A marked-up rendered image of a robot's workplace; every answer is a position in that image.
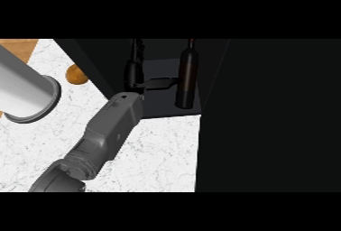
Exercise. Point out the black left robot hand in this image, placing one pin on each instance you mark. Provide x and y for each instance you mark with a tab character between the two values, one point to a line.
133	75

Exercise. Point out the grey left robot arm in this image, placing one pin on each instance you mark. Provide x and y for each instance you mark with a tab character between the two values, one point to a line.
112	120

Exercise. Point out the dark cabinet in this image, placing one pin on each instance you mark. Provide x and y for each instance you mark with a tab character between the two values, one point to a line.
90	57

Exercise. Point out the dark wine bottle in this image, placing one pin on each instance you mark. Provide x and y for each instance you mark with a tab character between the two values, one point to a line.
186	81

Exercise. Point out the orange-brown bread roll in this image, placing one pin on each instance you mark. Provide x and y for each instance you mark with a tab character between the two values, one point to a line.
75	75

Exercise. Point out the grey metal cylinder pot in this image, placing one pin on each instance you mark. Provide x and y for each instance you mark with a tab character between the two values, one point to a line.
22	90

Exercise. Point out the brown wooden cutting board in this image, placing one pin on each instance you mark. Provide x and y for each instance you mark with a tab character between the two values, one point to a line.
19	48

